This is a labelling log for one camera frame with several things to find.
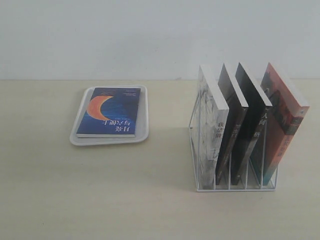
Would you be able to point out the black book white title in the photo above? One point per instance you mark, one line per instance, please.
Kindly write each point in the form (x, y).
(253, 124)

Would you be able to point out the dark brown book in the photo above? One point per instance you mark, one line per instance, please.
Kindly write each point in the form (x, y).
(238, 107)

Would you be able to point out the white rectangular tray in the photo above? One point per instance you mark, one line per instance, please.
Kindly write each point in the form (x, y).
(142, 124)

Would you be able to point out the blue moon book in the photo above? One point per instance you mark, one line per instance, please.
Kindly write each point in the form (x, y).
(111, 113)

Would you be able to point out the white wire book rack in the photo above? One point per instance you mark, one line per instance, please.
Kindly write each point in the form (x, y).
(249, 182)

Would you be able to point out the white grey book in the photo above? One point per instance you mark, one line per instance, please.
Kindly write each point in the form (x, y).
(213, 117)

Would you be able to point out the red orange book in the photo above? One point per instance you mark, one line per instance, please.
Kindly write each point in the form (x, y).
(289, 108)

